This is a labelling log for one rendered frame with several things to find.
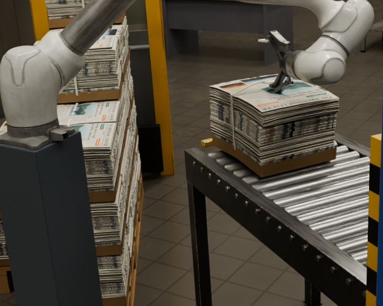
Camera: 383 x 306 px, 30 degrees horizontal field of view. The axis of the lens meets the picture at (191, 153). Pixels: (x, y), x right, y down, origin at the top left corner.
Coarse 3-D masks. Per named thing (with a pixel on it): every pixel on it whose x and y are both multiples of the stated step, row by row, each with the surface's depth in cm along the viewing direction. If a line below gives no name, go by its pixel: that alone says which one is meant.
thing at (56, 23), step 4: (124, 12) 370; (120, 16) 355; (124, 16) 369; (48, 20) 355; (52, 20) 355; (56, 20) 355; (60, 20) 355; (64, 20) 355; (68, 20) 355; (120, 20) 356; (52, 24) 356; (56, 24) 356; (60, 24) 356; (64, 24) 356; (128, 56) 376; (128, 60) 376; (132, 100) 376; (132, 104) 374; (132, 108) 372; (136, 136) 392; (136, 140) 391; (140, 168) 409; (140, 172) 408
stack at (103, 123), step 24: (72, 120) 287; (96, 120) 285; (120, 120) 316; (96, 144) 258; (120, 144) 300; (96, 168) 259; (120, 192) 284; (96, 216) 266; (120, 216) 273; (96, 240) 270; (120, 240) 270; (120, 264) 274; (120, 288) 278
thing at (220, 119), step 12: (216, 84) 249; (228, 84) 246; (240, 84) 245; (264, 84) 242; (216, 96) 245; (228, 96) 236; (216, 108) 247; (228, 108) 238; (216, 120) 248; (228, 120) 239; (216, 132) 250; (228, 132) 241
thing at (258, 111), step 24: (264, 96) 229; (288, 96) 227; (312, 96) 227; (240, 120) 231; (264, 120) 217; (288, 120) 221; (312, 120) 225; (240, 144) 234; (264, 144) 222; (288, 144) 225; (312, 144) 230
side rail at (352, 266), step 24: (192, 168) 251; (216, 168) 236; (216, 192) 235; (240, 192) 217; (240, 216) 221; (264, 216) 205; (288, 216) 199; (264, 240) 208; (288, 240) 194; (312, 240) 184; (288, 264) 197; (312, 264) 184; (336, 264) 173; (360, 264) 172; (336, 288) 175; (360, 288) 165
